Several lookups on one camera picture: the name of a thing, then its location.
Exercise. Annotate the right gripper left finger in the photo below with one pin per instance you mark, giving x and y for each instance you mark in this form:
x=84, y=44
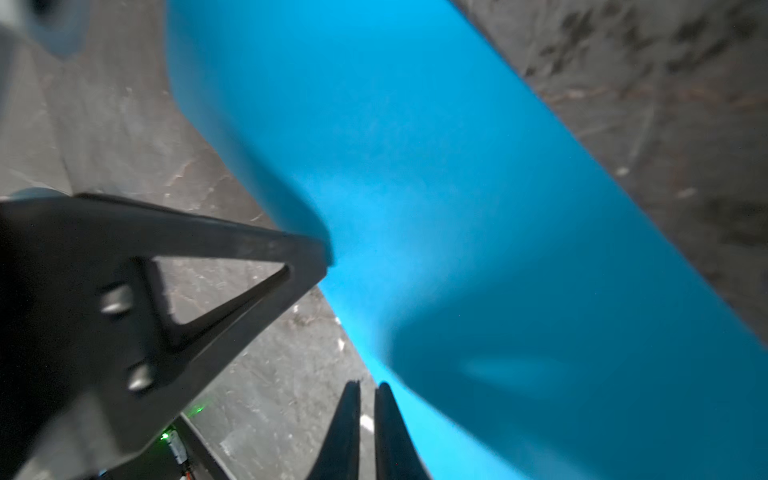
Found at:
x=93, y=367

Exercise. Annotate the blue square paper sheet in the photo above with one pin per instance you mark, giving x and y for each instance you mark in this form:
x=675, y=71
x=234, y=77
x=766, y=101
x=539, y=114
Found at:
x=531, y=320

